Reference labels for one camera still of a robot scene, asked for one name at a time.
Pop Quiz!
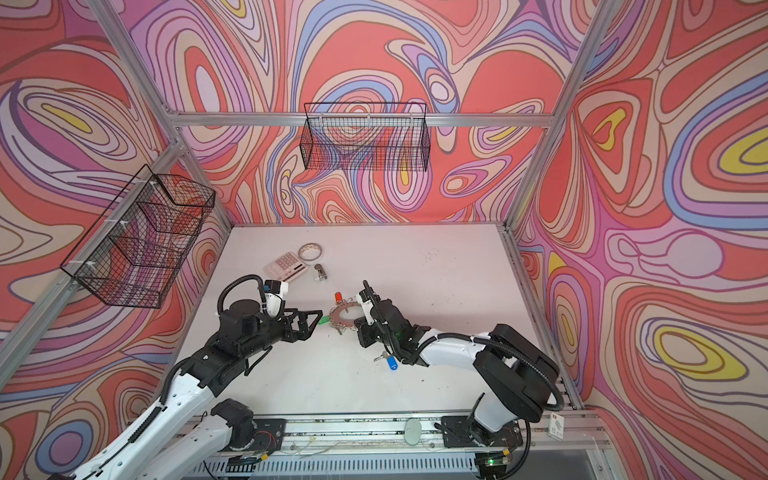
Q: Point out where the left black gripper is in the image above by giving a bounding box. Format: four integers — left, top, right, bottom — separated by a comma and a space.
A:
238, 306, 324, 362

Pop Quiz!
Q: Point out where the metal disc key ring holder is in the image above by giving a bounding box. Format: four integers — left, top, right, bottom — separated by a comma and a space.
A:
329, 301, 364, 335

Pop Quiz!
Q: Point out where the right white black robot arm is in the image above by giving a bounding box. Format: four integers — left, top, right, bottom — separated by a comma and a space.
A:
354, 282, 565, 446

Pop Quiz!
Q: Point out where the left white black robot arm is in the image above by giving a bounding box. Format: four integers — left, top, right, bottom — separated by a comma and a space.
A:
70, 274, 323, 479

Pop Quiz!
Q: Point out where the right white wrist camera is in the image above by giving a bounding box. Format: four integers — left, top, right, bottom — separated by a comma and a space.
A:
356, 290, 375, 325

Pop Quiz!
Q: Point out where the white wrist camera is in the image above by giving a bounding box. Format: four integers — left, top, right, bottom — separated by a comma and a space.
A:
356, 290, 375, 325
263, 280, 289, 318

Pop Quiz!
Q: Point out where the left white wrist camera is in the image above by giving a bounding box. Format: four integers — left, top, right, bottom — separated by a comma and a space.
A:
263, 280, 289, 318

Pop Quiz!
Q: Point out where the white oval puck on rail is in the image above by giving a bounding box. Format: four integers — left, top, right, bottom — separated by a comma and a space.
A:
403, 418, 422, 446

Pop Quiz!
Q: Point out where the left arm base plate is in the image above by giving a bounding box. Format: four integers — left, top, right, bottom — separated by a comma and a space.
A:
218, 418, 287, 454

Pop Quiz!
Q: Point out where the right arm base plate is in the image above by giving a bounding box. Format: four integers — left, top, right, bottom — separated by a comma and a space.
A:
434, 416, 524, 450

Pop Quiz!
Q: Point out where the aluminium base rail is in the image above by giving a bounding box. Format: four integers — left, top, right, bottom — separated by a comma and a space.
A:
184, 411, 622, 479

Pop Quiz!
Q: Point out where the black wire basket back wall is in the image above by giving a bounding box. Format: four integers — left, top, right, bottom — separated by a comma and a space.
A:
299, 100, 431, 172

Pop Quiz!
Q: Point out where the black wire basket wall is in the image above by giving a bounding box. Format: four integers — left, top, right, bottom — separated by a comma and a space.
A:
299, 100, 431, 172
59, 165, 216, 309

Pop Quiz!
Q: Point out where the black wire basket left wall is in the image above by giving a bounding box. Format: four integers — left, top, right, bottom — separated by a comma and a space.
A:
59, 165, 216, 309

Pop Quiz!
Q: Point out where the white label tag on rail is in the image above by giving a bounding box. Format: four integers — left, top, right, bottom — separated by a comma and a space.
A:
547, 412, 565, 441

